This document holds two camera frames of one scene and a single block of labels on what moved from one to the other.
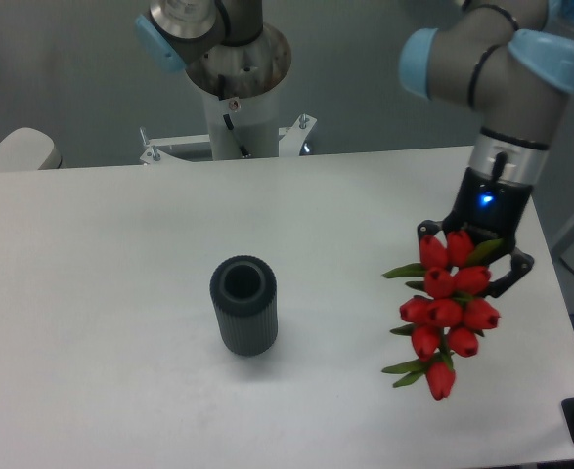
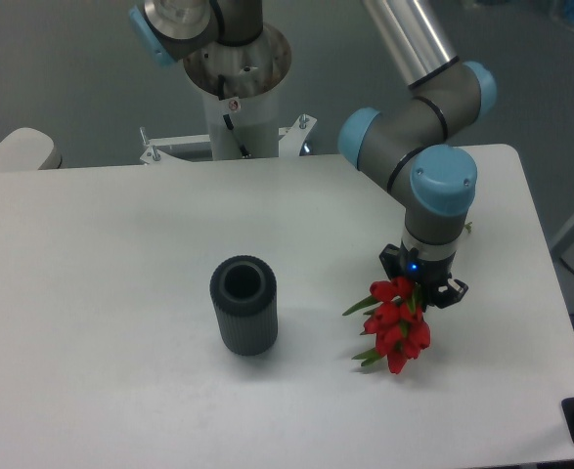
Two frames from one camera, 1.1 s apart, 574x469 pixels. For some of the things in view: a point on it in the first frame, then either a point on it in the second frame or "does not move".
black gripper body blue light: [489, 207] -> [425, 274]
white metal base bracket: [290, 142] does not move
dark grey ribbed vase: [244, 295] does not move
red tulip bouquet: [450, 316] -> [395, 320]
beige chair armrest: [23, 149] does not move
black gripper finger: [521, 264] -> [448, 293]
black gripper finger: [428, 228] -> [391, 259]
